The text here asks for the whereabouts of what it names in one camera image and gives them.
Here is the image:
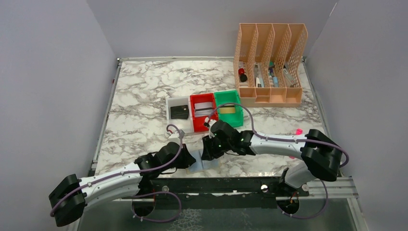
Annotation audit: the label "green plastic bin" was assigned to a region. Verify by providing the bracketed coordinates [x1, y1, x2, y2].
[214, 90, 243, 128]

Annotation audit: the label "red plastic bin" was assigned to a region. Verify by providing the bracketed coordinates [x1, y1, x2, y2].
[190, 93, 216, 132]

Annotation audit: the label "silver credit card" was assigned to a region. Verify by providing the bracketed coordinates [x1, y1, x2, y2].
[194, 102, 213, 117]

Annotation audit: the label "white plastic bin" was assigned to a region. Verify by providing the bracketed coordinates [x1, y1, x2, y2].
[166, 96, 194, 134]

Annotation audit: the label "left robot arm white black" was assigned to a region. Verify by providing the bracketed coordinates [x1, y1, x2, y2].
[49, 142, 196, 227]

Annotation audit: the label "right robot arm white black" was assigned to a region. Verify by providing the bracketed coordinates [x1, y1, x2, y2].
[202, 119, 344, 191]

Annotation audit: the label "gold credit card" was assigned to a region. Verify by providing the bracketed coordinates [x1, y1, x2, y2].
[219, 105, 236, 114]

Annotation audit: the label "black credit card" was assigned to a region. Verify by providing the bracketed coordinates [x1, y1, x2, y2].
[170, 104, 190, 119]

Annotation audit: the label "red black item in organizer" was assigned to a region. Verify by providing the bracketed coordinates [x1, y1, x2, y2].
[238, 68, 248, 82]

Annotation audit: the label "pink highlighter marker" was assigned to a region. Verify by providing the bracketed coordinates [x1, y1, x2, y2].
[290, 128, 303, 159]

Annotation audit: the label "stationery items in organizer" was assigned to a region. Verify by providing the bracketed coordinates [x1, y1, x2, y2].
[254, 62, 298, 88]

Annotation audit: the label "orange mesh file organizer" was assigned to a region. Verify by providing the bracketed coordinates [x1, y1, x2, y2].
[233, 23, 308, 107]

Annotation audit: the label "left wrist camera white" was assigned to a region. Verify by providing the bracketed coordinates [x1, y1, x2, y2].
[165, 130, 180, 144]

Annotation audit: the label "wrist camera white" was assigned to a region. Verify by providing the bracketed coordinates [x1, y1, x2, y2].
[165, 130, 180, 144]
[204, 117, 216, 130]

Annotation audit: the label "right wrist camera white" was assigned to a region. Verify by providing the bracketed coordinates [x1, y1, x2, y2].
[204, 117, 216, 130]

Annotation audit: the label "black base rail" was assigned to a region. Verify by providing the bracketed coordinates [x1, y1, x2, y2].
[135, 177, 290, 209]

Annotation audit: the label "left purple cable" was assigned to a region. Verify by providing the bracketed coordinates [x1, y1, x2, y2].
[50, 124, 186, 223]

